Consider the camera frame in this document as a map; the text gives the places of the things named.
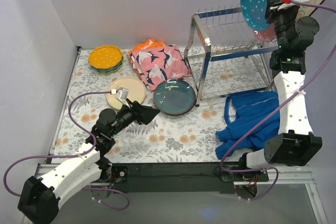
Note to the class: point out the blue cloth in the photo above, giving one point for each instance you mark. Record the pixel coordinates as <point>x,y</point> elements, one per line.
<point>242,112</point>

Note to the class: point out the yellow polka dot plate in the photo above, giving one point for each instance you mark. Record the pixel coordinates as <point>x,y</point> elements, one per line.
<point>105,57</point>

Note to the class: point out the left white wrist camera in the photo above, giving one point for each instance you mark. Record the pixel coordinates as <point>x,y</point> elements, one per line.
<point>121,95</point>

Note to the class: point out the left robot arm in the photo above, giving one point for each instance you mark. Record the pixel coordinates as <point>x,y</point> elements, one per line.
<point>41,198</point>

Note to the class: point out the blue polka dot plate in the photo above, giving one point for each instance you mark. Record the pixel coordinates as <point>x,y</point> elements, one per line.
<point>120,63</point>

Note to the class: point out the green polka dot plate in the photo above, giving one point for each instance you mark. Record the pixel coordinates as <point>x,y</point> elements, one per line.
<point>108,71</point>

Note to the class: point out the steel dish rack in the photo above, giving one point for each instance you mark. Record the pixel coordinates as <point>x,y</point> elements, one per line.
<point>225,56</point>

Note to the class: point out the floral table mat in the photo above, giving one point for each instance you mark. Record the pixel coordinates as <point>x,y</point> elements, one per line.
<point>185,138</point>

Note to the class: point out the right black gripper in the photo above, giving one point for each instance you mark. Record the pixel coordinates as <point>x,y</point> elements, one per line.
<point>274,7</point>

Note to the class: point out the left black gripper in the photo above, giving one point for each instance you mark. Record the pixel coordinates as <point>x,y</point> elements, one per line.
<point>136,112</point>

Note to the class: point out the pink plate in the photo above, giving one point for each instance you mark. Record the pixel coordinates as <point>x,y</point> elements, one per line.
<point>266,35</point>

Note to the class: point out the dark teal plate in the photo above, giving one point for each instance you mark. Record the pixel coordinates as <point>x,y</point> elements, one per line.
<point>176,110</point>
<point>174,92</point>

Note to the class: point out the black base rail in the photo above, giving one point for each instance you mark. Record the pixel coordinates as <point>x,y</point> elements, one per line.
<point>176,177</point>

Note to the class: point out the pink bird print cloth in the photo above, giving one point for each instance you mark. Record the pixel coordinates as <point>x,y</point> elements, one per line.
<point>158,64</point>

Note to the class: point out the cream rimmed plate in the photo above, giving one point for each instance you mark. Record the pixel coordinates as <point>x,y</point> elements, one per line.
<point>137,91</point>

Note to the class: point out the dark teal plate on table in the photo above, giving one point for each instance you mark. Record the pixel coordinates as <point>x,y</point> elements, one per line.
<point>176,110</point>

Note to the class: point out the orange cloth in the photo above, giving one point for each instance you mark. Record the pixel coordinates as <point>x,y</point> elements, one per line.
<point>150,43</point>

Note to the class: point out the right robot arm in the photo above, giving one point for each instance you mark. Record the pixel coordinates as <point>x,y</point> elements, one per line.
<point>295,143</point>

